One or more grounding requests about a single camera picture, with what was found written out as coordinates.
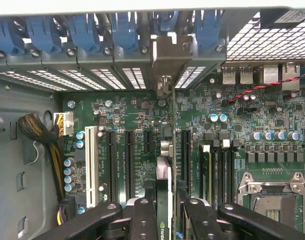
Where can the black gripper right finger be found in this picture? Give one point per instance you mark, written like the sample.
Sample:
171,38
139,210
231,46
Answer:
205,225

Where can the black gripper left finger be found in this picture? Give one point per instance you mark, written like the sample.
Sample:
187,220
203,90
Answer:
145,222

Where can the black long expansion slot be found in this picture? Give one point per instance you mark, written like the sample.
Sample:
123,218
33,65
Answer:
130,165
185,160
111,165

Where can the CPU socket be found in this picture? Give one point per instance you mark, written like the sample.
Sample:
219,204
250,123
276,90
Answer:
275,212

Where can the white PCI expansion slot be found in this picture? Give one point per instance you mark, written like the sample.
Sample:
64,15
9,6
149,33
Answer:
91,165

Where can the black short expansion slot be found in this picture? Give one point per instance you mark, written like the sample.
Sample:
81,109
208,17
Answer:
148,142

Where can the green motherboard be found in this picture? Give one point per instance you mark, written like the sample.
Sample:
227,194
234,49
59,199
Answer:
132,112

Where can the open Dell PC case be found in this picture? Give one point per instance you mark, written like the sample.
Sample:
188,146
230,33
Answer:
7,150

